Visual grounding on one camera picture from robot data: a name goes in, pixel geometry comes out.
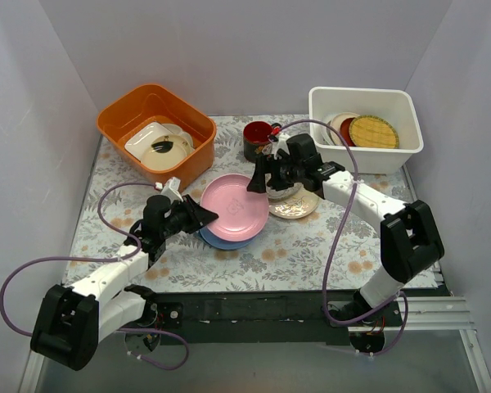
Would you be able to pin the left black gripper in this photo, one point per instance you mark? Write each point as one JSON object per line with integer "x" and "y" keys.
{"x": 189, "y": 214}

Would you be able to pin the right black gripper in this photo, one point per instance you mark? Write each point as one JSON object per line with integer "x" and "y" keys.
{"x": 268, "y": 173}

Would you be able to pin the light blue plate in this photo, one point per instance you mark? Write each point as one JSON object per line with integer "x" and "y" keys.
{"x": 221, "y": 244}

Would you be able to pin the pink plate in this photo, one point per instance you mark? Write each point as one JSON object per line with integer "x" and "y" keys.
{"x": 241, "y": 214}

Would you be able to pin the white deep scalloped plate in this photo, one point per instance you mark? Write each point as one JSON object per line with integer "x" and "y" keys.
{"x": 325, "y": 131}

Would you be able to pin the cream and blue floral plate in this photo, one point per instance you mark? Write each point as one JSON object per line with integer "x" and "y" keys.
{"x": 336, "y": 122}

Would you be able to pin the red-brown plastic plate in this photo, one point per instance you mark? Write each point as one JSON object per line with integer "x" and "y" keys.
{"x": 344, "y": 131}

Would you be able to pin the woven bamboo tray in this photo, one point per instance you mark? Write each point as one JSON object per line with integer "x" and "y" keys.
{"x": 370, "y": 131}

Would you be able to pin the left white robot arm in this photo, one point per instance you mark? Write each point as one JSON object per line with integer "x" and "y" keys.
{"x": 73, "y": 320}

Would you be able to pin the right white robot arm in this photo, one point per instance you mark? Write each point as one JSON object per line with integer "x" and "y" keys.
{"x": 409, "y": 238}

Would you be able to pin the cream floral plate in bin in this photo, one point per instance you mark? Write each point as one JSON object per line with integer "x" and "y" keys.
{"x": 177, "y": 130}

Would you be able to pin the orange plastic bin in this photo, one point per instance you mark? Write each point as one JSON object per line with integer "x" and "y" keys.
{"x": 123, "y": 118}

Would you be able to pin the white plastic bin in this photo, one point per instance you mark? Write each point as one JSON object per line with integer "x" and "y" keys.
{"x": 394, "y": 106}

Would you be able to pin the floral patterned table mat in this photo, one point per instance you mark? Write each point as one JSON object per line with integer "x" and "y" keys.
{"x": 327, "y": 247}

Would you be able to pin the cream and green floral plate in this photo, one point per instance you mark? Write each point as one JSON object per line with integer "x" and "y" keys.
{"x": 295, "y": 204}

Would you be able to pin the black and red mug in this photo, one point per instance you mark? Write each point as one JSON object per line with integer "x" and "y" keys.
{"x": 256, "y": 141}

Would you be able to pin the cream plate with black motif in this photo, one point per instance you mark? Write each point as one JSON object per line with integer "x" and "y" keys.
{"x": 166, "y": 152}

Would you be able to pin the white square dish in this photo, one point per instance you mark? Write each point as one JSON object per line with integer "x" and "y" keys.
{"x": 139, "y": 143}

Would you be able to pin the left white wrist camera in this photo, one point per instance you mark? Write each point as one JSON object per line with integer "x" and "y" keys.
{"x": 171, "y": 190}

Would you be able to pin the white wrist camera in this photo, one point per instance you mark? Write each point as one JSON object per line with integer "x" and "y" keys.
{"x": 171, "y": 190}
{"x": 279, "y": 147}

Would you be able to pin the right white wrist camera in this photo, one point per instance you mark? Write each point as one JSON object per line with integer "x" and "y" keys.
{"x": 279, "y": 147}

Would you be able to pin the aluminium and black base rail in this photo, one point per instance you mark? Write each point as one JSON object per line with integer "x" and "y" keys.
{"x": 264, "y": 316}

